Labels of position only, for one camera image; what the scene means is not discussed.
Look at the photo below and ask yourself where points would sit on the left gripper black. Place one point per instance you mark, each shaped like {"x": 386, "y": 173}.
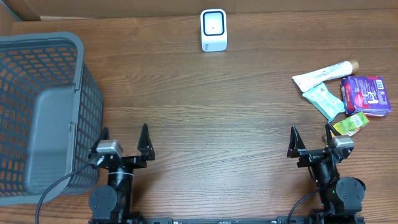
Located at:
{"x": 145, "y": 148}

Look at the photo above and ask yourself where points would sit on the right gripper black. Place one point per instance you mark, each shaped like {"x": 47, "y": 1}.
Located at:
{"x": 297, "y": 149}

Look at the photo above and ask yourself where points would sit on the green drink carton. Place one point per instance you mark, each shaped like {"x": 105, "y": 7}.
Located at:
{"x": 352, "y": 124}

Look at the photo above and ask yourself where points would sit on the white cosmetic tube gold cap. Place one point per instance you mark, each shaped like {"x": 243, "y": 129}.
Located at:
{"x": 307, "y": 81}

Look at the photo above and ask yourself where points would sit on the purple sanitary pad pack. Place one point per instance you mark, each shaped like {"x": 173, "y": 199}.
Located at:
{"x": 365, "y": 94}

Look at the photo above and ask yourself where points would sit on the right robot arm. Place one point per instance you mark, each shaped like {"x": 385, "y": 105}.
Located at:
{"x": 341, "y": 197}

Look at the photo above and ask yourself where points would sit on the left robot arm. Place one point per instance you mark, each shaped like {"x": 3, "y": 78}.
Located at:
{"x": 111, "y": 203}

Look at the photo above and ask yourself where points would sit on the grey plastic shopping basket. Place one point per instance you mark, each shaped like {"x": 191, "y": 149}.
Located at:
{"x": 51, "y": 115}

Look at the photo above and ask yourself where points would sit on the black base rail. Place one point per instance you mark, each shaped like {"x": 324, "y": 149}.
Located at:
{"x": 278, "y": 220}

